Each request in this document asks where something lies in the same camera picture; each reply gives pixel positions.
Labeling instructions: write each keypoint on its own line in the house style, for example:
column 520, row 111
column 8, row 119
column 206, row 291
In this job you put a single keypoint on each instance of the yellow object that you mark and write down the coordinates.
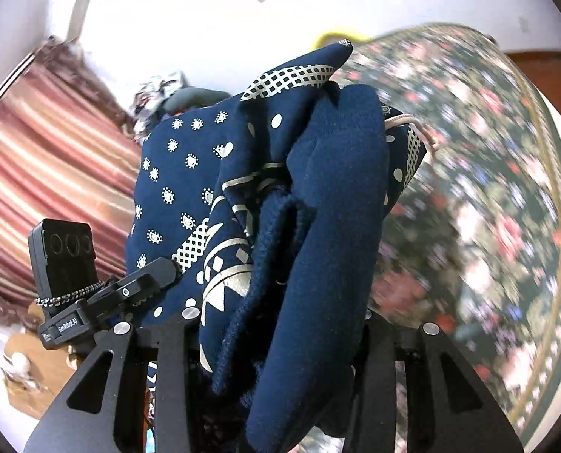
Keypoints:
column 335, row 37

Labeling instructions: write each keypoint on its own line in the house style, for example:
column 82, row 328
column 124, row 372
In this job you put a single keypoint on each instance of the wooden furniture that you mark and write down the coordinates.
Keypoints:
column 35, row 373

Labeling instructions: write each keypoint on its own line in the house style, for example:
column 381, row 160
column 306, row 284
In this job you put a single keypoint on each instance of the navy patterned hoodie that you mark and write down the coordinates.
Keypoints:
column 309, row 207

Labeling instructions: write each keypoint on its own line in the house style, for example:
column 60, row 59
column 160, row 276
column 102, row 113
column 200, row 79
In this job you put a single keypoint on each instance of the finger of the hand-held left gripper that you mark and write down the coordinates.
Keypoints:
column 143, row 278

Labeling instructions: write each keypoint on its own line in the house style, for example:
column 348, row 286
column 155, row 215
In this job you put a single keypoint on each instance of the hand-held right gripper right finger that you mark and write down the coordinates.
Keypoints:
column 379, row 354

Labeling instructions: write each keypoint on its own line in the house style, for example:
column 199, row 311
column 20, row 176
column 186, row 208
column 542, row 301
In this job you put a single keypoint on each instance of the dark floral blanket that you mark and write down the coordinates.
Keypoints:
column 478, row 207

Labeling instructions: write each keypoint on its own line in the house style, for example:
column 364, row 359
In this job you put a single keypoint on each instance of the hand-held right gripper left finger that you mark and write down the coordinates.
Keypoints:
column 167, row 354

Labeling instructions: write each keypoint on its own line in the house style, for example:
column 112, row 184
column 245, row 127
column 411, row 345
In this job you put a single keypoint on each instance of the printed gift bag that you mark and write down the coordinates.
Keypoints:
column 155, row 94

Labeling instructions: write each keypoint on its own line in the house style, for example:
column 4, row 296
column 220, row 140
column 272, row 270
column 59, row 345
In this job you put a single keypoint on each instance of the pink striped curtain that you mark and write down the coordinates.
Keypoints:
column 49, row 165

